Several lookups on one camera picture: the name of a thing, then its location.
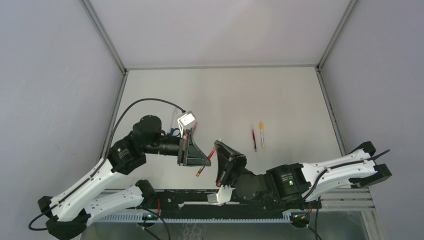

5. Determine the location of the white cable tray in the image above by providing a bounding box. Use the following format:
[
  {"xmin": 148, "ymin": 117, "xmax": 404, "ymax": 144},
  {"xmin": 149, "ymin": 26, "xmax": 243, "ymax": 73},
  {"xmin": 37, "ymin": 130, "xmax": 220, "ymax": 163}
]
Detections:
[{"xmin": 95, "ymin": 211, "xmax": 292, "ymax": 224}]

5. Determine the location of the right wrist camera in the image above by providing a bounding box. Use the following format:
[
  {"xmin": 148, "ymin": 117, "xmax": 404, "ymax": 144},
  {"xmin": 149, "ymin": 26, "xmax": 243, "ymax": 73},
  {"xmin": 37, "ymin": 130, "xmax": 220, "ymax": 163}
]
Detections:
[{"xmin": 207, "ymin": 185, "xmax": 235, "ymax": 206}]

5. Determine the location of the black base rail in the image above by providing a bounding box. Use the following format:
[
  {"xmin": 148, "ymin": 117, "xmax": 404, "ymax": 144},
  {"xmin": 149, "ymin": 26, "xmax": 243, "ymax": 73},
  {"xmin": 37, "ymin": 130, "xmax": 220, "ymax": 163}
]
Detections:
[{"xmin": 145, "ymin": 188, "xmax": 323, "ymax": 220}]

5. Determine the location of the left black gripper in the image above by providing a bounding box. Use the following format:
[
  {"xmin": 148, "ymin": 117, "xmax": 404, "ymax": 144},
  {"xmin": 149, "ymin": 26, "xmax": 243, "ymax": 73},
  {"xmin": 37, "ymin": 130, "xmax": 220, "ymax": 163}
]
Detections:
[{"xmin": 145, "ymin": 127, "xmax": 212, "ymax": 165}]

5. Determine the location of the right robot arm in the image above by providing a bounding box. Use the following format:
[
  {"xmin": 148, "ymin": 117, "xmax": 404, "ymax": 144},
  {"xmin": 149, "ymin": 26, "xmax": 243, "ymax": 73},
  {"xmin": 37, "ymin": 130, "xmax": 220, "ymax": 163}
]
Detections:
[{"xmin": 214, "ymin": 140, "xmax": 392, "ymax": 208}]

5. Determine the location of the blue capped white marker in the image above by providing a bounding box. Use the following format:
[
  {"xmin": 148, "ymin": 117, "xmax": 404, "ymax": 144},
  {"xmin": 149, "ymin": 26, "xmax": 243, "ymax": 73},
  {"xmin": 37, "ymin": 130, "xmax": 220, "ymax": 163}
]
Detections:
[{"xmin": 169, "ymin": 107, "xmax": 180, "ymax": 135}]

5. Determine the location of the aluminium frame post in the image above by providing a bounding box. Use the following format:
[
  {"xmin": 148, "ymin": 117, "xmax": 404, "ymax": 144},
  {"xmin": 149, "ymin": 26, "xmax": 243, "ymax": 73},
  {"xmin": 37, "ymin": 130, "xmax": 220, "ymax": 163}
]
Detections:
[
  {"xmin": 314, "ymin": 0, "xmax": 360, "ymax": 156},
  {"xmin": 79, "ymin": 0, "xmax": 129, "ymax": 133}
]

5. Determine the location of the aluminium frame right post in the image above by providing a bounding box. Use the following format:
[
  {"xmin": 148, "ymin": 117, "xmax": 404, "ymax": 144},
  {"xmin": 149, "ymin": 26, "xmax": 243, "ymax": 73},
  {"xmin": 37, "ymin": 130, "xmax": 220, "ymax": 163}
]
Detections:
[{"xmin": 314, "ymin": 0, "xmax": 360, "ymax": 156}]

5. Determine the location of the aluminium frame left post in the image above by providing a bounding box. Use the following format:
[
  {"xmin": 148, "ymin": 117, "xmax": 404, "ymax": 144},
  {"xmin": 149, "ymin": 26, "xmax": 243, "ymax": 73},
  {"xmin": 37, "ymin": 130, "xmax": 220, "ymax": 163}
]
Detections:
[{"xmin": 79, "ymin": 0, "xmax": 129, "ymax": 133}]

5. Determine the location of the left camera cable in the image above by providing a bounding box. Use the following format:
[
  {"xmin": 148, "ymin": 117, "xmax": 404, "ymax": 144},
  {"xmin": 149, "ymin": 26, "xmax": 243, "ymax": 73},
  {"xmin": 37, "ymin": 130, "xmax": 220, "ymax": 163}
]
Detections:
[{"xmin": 28, "ymin": 97, "xmax": 186, "ymax": 232}]

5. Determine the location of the aluminium frame back rail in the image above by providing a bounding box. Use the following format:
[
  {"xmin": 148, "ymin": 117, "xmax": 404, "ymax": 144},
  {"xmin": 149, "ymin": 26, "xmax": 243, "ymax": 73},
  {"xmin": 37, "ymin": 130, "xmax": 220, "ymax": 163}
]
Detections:
[{"xmin": 126, "ymin": 63, "xmax": 317, "ymax": 72}]

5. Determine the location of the white marker orange tip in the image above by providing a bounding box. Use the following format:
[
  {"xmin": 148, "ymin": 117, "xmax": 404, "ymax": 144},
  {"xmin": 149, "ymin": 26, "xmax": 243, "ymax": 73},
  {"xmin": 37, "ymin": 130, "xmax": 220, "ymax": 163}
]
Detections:
[{"xmin": 259, "ymin": 127, "xmax": 265, "ymax": 149}]

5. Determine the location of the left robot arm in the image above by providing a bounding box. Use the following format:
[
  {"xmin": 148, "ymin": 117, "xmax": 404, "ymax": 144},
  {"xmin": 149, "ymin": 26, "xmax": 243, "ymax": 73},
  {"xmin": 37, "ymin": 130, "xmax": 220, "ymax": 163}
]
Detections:
[{"xmin": 38, "ymin": 112, "xmax": 211, "ymax": 240}]

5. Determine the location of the dark red gel pen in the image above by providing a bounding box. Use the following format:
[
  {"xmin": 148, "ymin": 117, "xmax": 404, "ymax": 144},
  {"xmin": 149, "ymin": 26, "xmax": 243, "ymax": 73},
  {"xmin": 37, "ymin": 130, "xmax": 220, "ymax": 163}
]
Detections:
[{"xmin": 195, "ymin": 147, "xmax": 217, "ymax": 178}]

